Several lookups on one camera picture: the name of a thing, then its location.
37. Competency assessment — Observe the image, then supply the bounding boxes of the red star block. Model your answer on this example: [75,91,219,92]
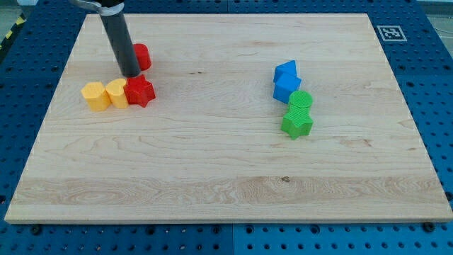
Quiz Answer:
[124,74,156,108]

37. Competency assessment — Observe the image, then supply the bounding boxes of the green star block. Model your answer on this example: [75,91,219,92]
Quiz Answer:
[280,106,314,140]

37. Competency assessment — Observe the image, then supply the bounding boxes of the light wooden board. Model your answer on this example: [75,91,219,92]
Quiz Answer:
[5,13,452,225]

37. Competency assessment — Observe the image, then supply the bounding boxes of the blue cube block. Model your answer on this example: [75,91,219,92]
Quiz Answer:
[273,73,302,103]

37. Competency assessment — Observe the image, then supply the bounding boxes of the green cylinder block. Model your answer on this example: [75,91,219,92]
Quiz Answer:
[288,90,313,108]

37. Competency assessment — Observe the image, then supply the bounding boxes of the blue triangle block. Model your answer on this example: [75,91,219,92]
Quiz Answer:
[273,60,297,83]

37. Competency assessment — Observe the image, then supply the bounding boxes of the red cylinder block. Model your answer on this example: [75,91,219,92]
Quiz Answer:
[133,43,152,71]

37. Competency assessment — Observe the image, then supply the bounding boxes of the yellow heart block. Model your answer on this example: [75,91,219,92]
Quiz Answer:
[105,78,129,109]

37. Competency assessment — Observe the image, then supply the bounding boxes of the yellow hexagon block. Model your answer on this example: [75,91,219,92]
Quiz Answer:
[81,81,111,112]

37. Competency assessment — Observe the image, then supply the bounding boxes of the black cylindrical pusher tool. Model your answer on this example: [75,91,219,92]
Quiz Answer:
[99,0,141,78]

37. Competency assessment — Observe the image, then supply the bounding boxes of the silver metal clamp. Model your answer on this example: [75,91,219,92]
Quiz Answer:
[69,0,125,16]

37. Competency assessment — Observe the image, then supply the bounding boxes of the white fiducial marker tag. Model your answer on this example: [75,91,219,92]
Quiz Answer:
[377,25,407,42]

